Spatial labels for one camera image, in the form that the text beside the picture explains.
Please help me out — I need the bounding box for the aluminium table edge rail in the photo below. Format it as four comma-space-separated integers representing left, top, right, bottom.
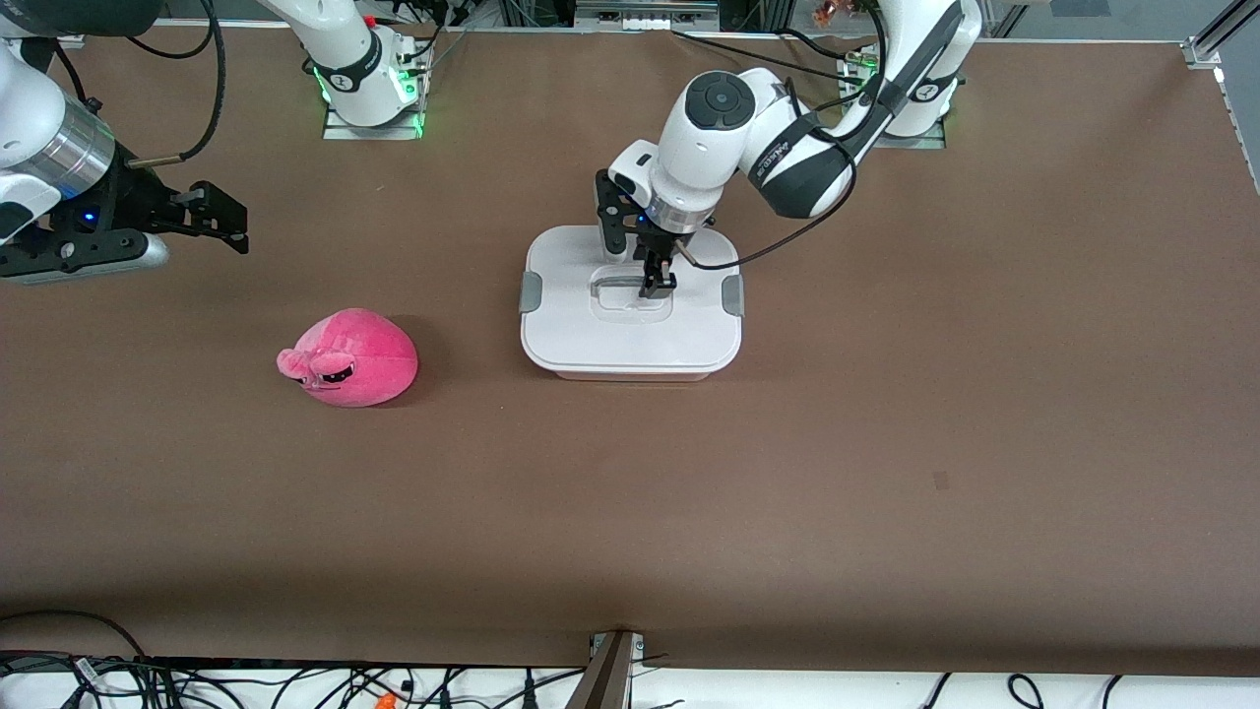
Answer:
1213, 65, 1260, 194

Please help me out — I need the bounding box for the aluminium background frame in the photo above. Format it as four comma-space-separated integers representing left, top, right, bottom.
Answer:
575, 0, 721, 32

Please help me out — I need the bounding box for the long black table cable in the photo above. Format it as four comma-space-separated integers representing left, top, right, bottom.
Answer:
672, 29, 855, 86

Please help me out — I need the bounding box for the short black table cable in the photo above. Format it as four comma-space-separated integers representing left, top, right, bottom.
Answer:
778, 28, 877, 70

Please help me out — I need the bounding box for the pink plush toy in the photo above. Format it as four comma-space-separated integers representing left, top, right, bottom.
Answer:
277, 308, 419, 408

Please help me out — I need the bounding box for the aluminium frame profile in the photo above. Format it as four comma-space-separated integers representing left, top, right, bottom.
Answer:
1185, 0, 1260, 69

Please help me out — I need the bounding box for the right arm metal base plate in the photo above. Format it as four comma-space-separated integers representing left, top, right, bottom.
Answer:
323, 97, 427, 141

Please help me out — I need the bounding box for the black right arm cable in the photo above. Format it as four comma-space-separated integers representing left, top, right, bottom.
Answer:
54, 0, 227, 168

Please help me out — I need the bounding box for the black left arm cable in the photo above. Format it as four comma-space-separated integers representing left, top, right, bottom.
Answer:
674, 0, 971, 273

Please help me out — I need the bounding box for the pink object behind bin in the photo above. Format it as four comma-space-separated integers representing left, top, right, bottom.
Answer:
536, 364, 731, 384

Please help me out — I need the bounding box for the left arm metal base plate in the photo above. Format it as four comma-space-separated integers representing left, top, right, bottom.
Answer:
842, 54, 948, 151

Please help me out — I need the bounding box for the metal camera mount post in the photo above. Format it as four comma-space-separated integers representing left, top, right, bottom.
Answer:
566, 630, 646, 709

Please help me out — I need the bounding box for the black arched floor cable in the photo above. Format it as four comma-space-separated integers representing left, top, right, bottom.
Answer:
0, 610, 151, 663

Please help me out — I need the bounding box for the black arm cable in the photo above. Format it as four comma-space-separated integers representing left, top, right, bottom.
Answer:
54, 0, 227, 168
674, 0, 971, 273

